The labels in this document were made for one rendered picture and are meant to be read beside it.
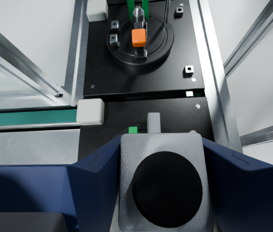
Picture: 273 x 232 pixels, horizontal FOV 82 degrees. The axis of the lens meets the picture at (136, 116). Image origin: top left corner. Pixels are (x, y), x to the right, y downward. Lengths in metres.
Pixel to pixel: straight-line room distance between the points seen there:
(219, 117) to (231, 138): 0.04
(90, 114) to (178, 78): 0.18
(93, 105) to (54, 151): 0.15
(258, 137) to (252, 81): 0.22
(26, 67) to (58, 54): 0.28
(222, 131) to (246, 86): 0.21
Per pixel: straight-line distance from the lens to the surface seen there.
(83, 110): 0.30
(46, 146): 0.40
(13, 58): 0.29
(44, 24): 0.69
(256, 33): 0.35
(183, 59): 0.36
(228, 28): 0.61
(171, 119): 0.29
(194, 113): 0.30
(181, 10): 0.44
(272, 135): 0.31
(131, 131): 0.21
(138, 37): 0.25
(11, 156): 0.44
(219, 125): 0.32
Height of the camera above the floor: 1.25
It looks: 72 degrees down
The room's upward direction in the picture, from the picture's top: 14 degrees counter-clockwise
